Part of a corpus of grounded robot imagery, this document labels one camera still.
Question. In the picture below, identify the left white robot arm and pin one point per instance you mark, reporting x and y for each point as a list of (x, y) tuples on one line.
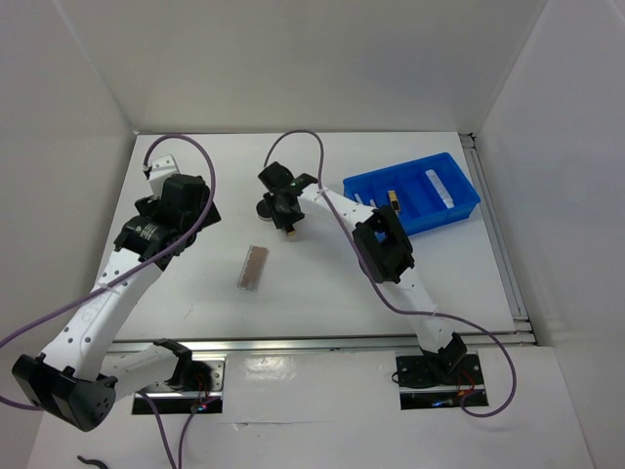
[(69, 378)]

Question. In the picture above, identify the black hook bottom left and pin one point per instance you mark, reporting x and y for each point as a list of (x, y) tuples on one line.
[(92, 462)]

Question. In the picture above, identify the white lotion bottle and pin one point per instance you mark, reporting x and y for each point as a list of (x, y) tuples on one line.
[(440, 188)]

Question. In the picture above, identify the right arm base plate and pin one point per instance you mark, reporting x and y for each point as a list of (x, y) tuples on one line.
[(419, 388)]

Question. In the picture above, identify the black gold lipstick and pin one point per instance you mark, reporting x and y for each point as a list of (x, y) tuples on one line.
[(394, 201), (290, 232)]

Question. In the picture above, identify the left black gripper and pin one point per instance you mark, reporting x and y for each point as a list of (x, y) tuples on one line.
[(145, 205)]

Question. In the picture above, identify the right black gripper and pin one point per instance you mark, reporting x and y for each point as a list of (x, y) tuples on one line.
[(280, 220)]

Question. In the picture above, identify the black round powder jar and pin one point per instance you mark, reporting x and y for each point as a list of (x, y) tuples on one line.
[(263, 211)]

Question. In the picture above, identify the blue plastic organizer bin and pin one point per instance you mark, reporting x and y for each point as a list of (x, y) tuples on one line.
[(421, 207)]

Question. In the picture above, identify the aluminium rail right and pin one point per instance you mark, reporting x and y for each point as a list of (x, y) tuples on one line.
[(523, 333)]

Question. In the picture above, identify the brown eyeshadow palette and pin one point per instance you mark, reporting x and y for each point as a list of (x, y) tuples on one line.
[(253, 267)]

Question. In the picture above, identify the aluminium rail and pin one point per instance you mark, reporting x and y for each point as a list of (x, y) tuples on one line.
[(291, 345), (523, 333)]

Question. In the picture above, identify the aluminium rail front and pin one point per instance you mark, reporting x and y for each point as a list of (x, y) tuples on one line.
[(291, 345)]

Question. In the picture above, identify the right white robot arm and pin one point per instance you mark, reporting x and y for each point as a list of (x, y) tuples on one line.
[(385, 252)]

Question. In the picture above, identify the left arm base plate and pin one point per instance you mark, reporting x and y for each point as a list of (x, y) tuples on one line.
[(207, 391)]

